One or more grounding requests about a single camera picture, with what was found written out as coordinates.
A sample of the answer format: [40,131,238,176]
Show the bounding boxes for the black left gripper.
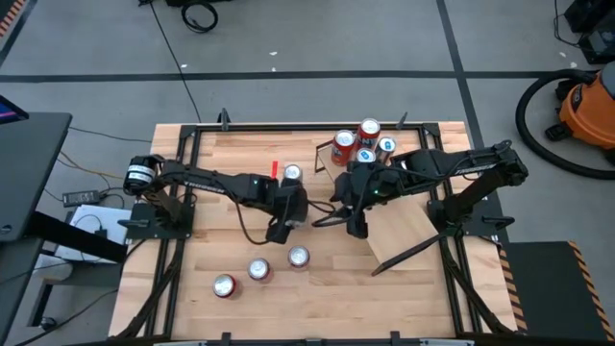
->
[265,181,310,245]

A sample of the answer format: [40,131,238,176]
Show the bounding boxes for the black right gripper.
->
[331,161,403,240]

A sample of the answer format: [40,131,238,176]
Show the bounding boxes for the silver Diet Coke can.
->
[282,162,305,188]

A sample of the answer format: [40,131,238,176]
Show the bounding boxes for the blue silver energy drink can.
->
[354,147,378,167]
[374,136,399,164]

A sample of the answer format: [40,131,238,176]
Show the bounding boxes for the orange Fanta can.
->
[331,129,357,167]
[355,117,381,151]

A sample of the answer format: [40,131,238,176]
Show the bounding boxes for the wooden shelf with black legs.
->
[314,138,441,278]

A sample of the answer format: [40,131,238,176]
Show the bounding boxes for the orange shop vacuum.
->
[545,62,615,167]
[514,68,615,182]

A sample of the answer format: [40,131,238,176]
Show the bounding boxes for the white paper sheet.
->
[53,204,134,264]

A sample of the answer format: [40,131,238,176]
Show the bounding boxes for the black power adapter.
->
[61,189,101,208]

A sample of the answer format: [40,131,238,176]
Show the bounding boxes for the black hazard-striped platform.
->
[499,239,615,343]
[0,0,28,39]

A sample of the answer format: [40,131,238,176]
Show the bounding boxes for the black desk support beam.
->
[23,210,129,264]

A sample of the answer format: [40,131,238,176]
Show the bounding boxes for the black equipment case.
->
[165,0,234,8]

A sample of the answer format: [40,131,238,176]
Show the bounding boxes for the black desk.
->
[0,111,73,244]

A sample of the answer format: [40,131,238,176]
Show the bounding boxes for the laptop screen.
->
[0,94,29,125]

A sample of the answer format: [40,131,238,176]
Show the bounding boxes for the black equipment box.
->
[562,0,615,66]

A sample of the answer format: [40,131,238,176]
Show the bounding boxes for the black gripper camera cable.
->
[234,196,278,246]
[307,199,355,229]

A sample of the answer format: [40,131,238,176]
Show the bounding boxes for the black metal table frame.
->
[108,108,518,346]

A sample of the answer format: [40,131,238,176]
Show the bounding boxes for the thin black floor cable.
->
[66,125,154,144]

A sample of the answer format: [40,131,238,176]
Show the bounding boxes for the yellow floor cable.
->
[57,151,129,180]

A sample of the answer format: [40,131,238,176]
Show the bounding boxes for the coiled black cable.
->
[180,0,220,35]

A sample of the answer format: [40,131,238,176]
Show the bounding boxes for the long black floor cable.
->
[138,0,203,124]

